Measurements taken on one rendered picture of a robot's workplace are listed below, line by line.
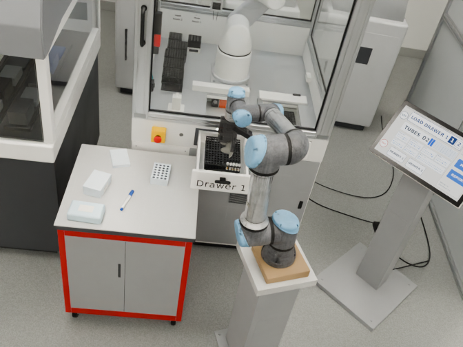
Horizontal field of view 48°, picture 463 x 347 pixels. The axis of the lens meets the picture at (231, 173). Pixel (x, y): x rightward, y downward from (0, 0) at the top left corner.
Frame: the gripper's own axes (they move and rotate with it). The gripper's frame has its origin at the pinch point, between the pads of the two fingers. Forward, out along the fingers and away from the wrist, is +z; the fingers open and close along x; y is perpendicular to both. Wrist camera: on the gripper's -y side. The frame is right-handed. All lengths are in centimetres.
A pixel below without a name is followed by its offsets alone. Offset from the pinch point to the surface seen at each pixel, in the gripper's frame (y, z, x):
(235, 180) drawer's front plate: -2.6, 7.6, 11.0
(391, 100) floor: -181, 101, -223
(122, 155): 52, 20, -15
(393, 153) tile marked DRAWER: -83, -2, -7
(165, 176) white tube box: 29.8, 18.5, -0.4
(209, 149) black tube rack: 9.1, 7.4, -10.3
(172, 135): 27.8, 10.9, -24.1
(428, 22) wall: -235, 61, -321
